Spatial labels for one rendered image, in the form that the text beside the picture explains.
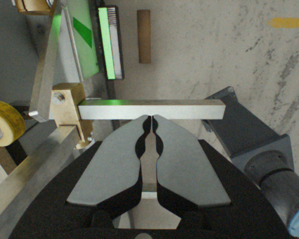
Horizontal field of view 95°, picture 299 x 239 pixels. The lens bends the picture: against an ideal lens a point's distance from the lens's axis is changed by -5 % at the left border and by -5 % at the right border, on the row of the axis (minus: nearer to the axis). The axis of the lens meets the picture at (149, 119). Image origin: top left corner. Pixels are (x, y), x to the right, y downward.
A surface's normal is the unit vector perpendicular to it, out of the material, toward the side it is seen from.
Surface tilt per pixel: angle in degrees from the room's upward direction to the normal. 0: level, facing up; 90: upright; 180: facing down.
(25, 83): 90
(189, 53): 0
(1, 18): 90
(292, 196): 89
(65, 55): 0
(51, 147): 90
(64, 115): 0
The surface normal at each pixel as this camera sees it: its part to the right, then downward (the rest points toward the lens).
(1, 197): -0.02, -0.87
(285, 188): -0.59, -0.72
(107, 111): -0.04, 0.49
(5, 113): 0.82, -0.49
